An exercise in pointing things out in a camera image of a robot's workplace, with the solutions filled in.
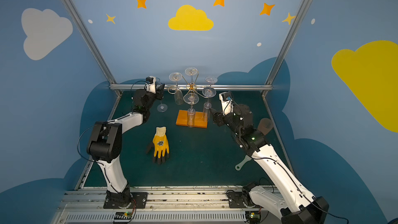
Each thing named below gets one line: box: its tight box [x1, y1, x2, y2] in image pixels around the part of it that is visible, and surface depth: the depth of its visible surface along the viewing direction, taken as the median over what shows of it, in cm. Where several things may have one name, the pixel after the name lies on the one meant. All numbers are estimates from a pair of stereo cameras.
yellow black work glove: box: [146, 126, 170, 165], surface depth 92 cm
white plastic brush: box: [234, 154, 252, 171], surface depth 88 cm
